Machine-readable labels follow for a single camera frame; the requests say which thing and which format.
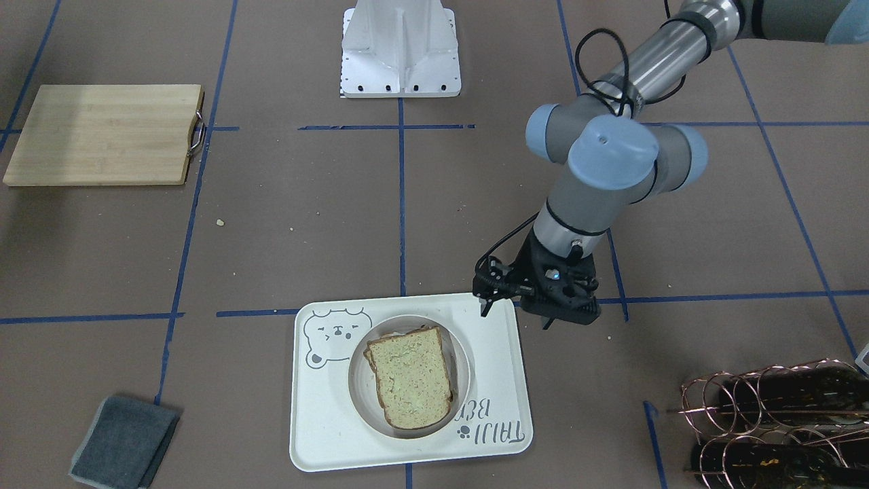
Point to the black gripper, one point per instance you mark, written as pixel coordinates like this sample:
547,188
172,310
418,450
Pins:
526,264

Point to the bread slice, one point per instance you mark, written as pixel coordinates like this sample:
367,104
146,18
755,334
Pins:
411,378

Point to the white round plate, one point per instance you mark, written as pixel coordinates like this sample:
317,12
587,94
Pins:
361,381

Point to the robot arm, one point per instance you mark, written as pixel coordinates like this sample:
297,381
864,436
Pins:
611,161

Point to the cream bear tray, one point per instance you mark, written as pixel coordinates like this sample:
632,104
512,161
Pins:
327,434

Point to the dark wine bottle lower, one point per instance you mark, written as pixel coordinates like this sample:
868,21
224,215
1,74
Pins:
798,460

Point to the dark wine bottle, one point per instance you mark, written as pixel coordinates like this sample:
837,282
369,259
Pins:
798,460
825,395

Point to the dark wine bottle upper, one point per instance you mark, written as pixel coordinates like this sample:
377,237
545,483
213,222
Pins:
825,395

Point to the grey folded cloth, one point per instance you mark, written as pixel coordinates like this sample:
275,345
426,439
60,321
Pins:
125,444

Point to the wooden cutting board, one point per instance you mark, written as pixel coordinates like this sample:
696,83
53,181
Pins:
139,134

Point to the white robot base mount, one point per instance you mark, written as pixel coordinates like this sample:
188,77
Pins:
399,49

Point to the copper wire bottle rack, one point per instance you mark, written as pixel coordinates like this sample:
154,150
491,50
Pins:
700,408

